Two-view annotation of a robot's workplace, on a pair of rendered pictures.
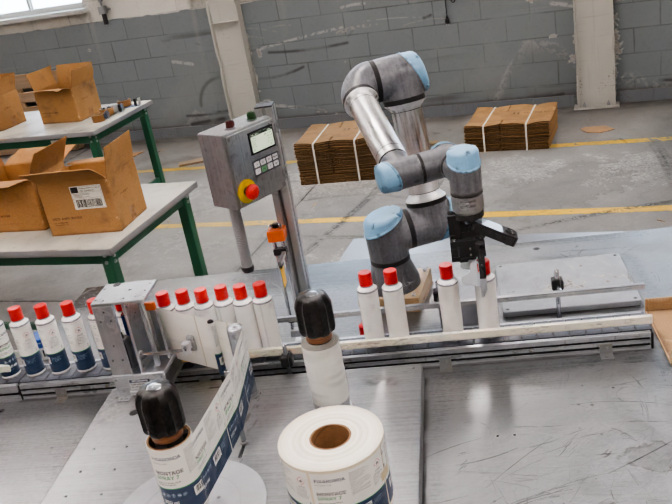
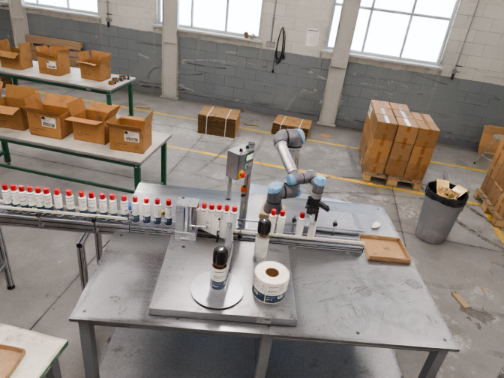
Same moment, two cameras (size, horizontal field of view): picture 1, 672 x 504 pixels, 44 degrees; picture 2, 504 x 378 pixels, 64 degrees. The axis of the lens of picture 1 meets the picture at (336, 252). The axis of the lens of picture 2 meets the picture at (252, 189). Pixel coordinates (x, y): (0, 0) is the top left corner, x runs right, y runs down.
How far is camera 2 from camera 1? 0.98 m
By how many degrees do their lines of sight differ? 14
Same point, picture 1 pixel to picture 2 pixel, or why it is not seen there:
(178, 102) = (136, 73)
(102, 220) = (135, 148)
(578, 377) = (338, 259)
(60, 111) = (91, 74)
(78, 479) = (169, 270)
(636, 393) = (357, 268)
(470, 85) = (275, 101)
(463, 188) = (318, 190)
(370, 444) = (286, 277)
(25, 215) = (97, 136)
